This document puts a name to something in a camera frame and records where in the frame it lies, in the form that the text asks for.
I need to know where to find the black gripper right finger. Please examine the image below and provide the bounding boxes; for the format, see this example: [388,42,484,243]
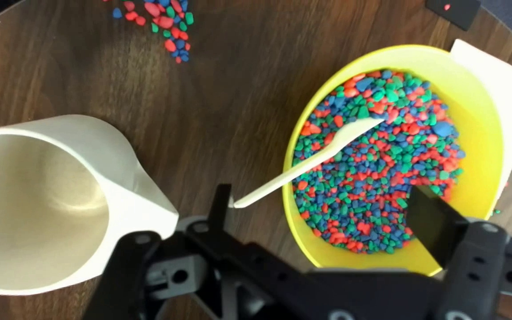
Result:
[407,184,512,320]

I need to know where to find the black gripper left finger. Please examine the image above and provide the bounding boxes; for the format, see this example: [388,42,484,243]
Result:
[84,183,252,320]

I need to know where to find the white plastic spoon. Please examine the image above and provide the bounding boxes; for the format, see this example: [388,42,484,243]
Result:
[231,115,386,209]

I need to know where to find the white ceramic mug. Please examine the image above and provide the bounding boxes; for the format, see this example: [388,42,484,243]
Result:
[0,113,181,298]

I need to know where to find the colourful pebbles in bowl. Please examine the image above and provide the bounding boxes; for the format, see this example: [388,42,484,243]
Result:
[290,69,466,255]

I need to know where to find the yellow plastic bowl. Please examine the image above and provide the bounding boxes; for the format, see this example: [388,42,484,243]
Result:
[281,42,507,279]

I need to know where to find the scattered colourful pebbles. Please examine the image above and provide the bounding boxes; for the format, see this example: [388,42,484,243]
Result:
[110,0,197,65]

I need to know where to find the black device with red light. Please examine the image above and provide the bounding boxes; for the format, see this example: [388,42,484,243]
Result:
[423,0,484,31]

